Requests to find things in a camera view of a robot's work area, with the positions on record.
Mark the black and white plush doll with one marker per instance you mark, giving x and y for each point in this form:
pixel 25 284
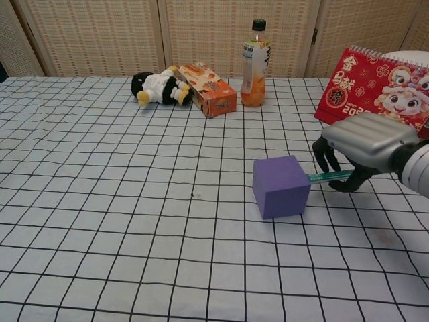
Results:
pixel 161 86

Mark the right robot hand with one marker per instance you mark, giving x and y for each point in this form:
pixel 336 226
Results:
pixel 363 147

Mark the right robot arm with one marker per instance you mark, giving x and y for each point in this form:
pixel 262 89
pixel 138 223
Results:
pixel 415 164

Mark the green marker pen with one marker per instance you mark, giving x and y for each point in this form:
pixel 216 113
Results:
pixel 326 176

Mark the red drum white head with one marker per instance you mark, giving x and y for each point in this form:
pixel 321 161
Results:
pixel 407 57

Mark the purple foam cube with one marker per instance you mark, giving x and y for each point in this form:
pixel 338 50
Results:
pixel 281 188

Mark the red desk calendar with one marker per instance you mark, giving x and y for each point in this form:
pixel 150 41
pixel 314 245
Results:
pixel 378 87

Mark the wooden folding screen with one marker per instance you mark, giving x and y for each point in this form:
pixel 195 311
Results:
pixel 214 37

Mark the checkered white tablecloth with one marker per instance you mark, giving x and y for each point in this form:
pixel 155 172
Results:
pixel 187 201

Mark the orange drink bottle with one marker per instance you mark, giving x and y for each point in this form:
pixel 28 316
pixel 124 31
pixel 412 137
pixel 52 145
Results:
pixel 255 67

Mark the orange snack box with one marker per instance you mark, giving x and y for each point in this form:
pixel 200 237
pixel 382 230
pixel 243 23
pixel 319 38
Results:
pixel 207 90

